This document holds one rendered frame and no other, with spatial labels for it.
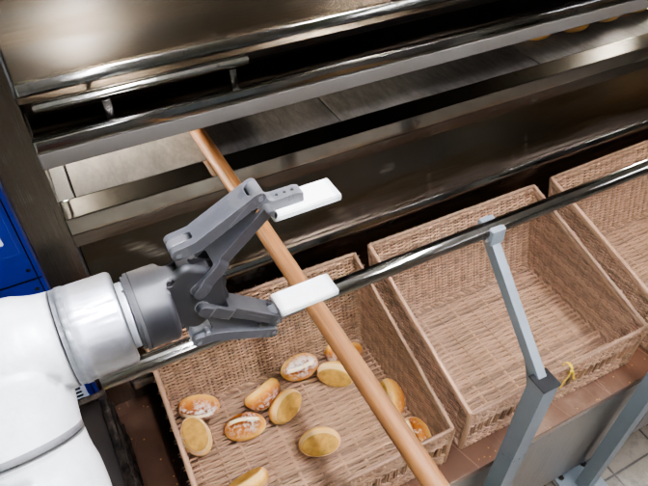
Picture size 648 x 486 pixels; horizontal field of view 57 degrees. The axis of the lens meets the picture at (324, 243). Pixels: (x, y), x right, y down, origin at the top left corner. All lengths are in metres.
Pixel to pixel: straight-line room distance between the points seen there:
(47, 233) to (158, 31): 0.43
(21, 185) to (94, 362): 0.63
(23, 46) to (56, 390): 0.60
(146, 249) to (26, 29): 0.50
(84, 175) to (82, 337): 0.78
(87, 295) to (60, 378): 0.07
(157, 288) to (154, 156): 0.77
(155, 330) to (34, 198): 0.64
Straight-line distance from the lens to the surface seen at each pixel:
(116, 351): 0.55
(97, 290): 0.55
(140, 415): 1.60
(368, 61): 1.06
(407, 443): 0.81
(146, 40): 1.03
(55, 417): 0.56
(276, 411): 1.47
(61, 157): 0.95
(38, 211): 1.18
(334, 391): 1.56
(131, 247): 1.29
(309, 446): 1.44
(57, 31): 1.02
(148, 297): 0.55
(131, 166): 1.29
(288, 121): 1.37
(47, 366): 0.55
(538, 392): 1.22
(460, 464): 1.51
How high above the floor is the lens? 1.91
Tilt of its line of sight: 44 degrees down
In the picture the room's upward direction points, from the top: straight up
